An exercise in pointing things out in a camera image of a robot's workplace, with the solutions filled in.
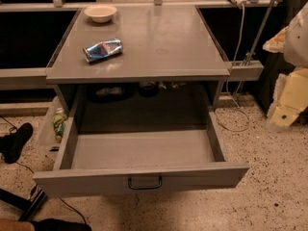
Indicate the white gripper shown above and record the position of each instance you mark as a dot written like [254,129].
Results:
[296,45]

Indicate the grey top drawer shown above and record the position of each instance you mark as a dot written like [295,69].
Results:
[173,134]

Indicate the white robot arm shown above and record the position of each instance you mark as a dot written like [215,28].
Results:
[296,41]

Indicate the grey metal drawer cabinet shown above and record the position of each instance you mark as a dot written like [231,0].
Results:
[166,43]

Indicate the dark side cabinet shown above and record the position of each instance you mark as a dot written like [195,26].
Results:
[274,65]

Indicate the grey metal pole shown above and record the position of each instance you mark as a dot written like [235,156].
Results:
[249,55]

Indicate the white ceramic bowl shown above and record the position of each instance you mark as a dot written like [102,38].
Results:
[100,13]

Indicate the green plastic bottle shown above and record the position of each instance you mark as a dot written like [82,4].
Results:
[58,122]

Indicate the black tripod leg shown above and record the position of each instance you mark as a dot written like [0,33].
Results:
[27,206]

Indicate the black shoe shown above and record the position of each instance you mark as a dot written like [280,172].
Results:
[11,145]

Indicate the black top drawer handle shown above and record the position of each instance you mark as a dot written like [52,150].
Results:
[145,183]

